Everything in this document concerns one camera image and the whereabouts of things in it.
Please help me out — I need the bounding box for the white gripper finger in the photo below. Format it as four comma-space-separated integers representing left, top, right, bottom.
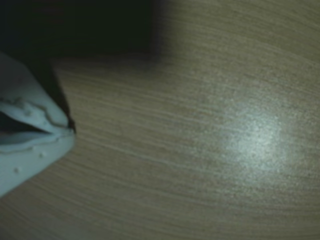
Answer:
0, 51, 71, 131
0, 129, 76, 200

